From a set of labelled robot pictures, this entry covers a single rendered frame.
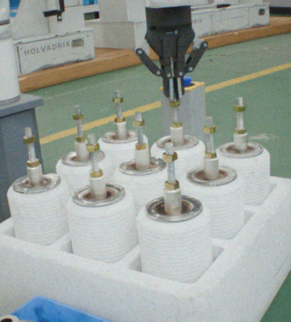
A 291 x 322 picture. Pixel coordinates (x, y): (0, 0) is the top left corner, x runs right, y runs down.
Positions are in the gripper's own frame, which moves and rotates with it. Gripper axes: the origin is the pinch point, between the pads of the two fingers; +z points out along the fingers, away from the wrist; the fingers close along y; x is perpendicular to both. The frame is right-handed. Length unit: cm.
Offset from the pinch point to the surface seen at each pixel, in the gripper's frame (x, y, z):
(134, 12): -249, -51, 4
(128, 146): -3.7, 7.9, 10.4
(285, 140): -58, -54, 35
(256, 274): 23.4, -4.3, 24.1
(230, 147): 6.9, -7.1, 9.7
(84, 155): 1.1, 16.5, 9.0
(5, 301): 10.5, 33.7, 28.3
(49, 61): -210, 8, 23
